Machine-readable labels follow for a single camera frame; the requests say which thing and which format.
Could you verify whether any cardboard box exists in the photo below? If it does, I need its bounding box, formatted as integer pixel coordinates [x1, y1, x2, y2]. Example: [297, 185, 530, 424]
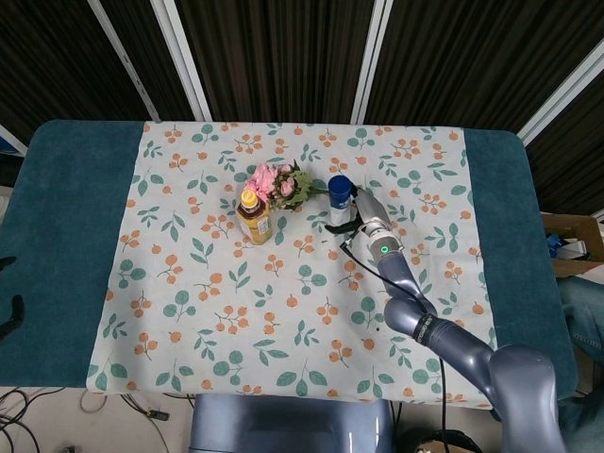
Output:
[540, 211, 604, 279]

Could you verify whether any wide white frame bar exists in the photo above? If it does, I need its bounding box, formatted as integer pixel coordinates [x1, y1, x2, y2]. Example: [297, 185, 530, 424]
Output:
[515, 46, 604, 145]
[350, 0, 395, 125]
[150, 0, 212, 122]

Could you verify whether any yellow tea bottle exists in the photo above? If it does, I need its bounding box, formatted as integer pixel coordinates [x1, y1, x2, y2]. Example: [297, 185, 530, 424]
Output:
[235, 189, 275, 246]

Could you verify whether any thin white frame bar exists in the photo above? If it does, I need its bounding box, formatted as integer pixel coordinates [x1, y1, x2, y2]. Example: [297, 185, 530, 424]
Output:
[87, 0, 162, 122]

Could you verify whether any teal table cover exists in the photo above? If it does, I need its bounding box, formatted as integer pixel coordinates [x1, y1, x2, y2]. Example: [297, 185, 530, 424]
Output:
[0, 118, 578, 426]

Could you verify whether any floral print tablecloth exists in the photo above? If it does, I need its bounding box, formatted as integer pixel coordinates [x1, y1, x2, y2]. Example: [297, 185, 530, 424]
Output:
[86, 120, 506, 408]

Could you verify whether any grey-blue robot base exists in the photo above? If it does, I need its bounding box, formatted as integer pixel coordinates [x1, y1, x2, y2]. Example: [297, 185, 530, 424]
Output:
[188, 393, 395, 453]

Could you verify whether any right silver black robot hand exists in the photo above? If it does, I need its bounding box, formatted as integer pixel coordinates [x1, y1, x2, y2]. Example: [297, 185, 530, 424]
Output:
[324, 185, 394, 237]

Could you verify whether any black round floor object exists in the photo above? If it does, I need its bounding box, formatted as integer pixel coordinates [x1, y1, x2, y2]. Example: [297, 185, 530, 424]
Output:
[405, 428, 478, 453]

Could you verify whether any blue and white bottle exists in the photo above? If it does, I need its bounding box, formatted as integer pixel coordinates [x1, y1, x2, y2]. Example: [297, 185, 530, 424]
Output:
[327, 175, 356, 227]

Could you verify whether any floor cable bundle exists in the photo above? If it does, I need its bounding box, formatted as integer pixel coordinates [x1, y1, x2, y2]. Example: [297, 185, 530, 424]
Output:
[0, 386, 194, 453]

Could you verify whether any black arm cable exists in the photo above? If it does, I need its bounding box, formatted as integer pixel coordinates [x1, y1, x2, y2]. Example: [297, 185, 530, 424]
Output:
[340, 238, 448, 453]

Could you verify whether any pink flower bouquet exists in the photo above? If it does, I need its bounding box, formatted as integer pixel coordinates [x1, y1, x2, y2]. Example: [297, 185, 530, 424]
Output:
[244, 159, 331, 213]

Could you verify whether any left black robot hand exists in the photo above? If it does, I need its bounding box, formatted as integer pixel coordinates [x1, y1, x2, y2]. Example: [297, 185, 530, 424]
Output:
[0, 256, 25, 344]

